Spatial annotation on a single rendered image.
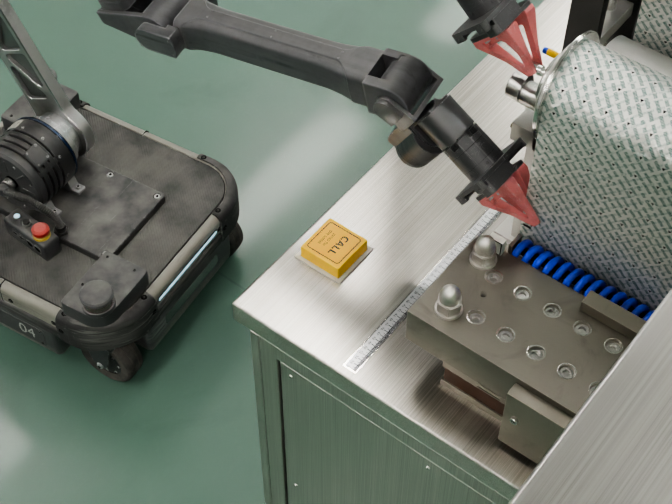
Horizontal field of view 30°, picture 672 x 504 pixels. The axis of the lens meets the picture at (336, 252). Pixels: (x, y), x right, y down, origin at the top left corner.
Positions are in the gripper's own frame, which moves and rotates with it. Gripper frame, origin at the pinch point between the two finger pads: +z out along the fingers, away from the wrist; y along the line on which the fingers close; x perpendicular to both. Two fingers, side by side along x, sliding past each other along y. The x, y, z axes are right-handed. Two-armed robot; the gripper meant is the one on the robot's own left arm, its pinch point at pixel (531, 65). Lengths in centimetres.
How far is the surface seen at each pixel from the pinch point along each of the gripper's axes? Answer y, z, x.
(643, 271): 5.9, 28.6, 1.9
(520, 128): -1.6, 8.3, -10.7
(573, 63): 0.6, 1.3, 6.9
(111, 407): 27, 30, -143
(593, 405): 61, 0, 56
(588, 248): 6.0, 23.8, -4.2
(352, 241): 14.6, 10.2, -36.4
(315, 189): -50, 29, -149
